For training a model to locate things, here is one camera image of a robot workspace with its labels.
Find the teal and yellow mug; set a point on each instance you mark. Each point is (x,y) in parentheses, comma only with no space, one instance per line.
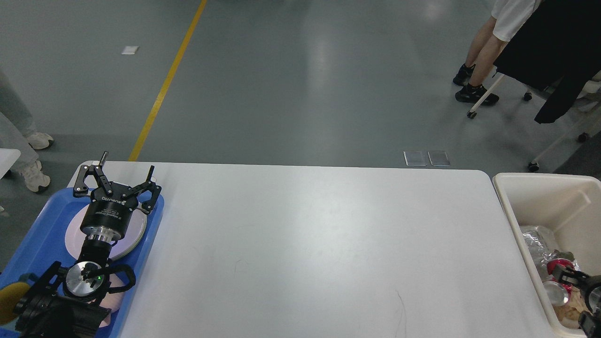
(10,295)

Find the blue plastic tray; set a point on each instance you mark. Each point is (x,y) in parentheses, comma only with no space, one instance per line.
(45,243)

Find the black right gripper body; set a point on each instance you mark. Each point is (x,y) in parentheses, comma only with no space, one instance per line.
(591,293)

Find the foil wrapper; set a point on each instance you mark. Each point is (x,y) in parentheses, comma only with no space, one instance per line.
(542,248)
(569,256)

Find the brown paper ball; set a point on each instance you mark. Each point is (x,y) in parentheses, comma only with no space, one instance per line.
(568,314)

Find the pink plate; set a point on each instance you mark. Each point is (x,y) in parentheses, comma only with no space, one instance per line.
(74,238)

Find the person with black sneakers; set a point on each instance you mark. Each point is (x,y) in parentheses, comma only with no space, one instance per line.
(506,18)

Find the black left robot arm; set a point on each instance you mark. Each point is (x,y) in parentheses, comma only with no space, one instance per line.
(73,274)

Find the pink mug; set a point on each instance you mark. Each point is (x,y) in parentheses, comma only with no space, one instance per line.
(112,301)

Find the white side table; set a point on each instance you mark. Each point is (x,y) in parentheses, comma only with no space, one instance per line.
(8,156)

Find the person in grey trousers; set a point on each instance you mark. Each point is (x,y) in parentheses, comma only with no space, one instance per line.
(18,131)

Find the crushed red soda can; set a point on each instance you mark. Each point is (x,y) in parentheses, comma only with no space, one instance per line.
(559,293)

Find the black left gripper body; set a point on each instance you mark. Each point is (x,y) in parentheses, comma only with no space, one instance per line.
(107,220)

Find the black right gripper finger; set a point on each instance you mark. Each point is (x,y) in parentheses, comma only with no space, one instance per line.
(567,275)
(590,323)

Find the beige plastic bin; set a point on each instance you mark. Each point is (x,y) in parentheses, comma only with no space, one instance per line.
(569,207)

